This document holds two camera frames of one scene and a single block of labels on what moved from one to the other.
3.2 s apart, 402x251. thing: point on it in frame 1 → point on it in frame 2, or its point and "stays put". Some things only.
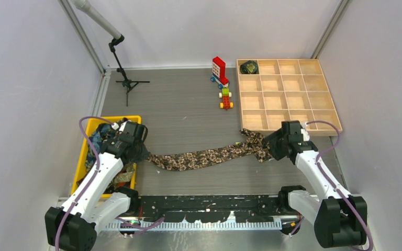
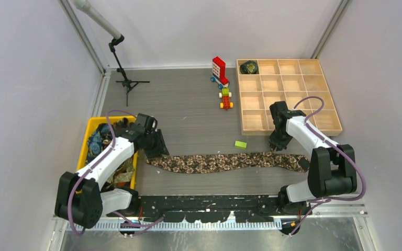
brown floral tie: x=249 y=140 → x=215 y=163
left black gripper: x=141 y=141 → x=160 y=149
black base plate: x=212 y=208 stays put
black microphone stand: x=126 y=83 stays put
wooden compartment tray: x=286 y=90 stays put
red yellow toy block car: x=225 y=94 stays put
